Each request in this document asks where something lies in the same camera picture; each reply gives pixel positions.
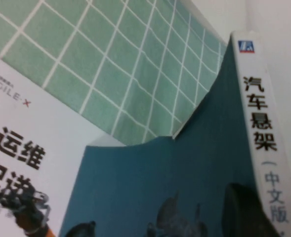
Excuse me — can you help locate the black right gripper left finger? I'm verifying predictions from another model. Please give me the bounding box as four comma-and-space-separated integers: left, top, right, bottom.
223, 182, 283, 237

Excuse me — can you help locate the white spine car suspension book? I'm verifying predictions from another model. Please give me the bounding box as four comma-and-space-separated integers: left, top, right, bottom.
58, 31, 291, 237

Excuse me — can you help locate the green white checked tablecloth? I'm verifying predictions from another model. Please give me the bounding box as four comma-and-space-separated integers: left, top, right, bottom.
0, 0, 229, 149

